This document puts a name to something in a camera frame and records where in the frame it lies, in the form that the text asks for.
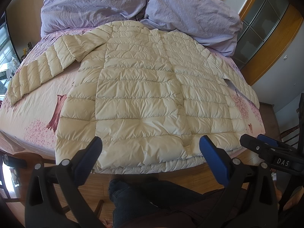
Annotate stair railing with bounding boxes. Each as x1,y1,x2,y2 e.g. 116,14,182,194
279,123,301,148

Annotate dark wooden chair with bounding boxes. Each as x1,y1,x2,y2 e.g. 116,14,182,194
2,152,56,206

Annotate lavender pillow right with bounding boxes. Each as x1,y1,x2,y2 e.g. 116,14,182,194
141,0,243,56

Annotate lavender pillow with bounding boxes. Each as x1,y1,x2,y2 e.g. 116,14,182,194
141,0,243,56
41,0,147,36

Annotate person's dark trouser legs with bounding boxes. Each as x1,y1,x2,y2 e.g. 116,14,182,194
109,179,223,227

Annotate lavender pillow left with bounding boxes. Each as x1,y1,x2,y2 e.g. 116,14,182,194
41,0,147,36

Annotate pink floral bed sheet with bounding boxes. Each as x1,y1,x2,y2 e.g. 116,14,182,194
1,28,265,159

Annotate cream quilted down jacket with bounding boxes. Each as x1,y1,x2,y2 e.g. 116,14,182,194
6,21,260,174

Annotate wooden glass door cabinet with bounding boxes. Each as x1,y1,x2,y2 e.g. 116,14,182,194
233,0,303,85

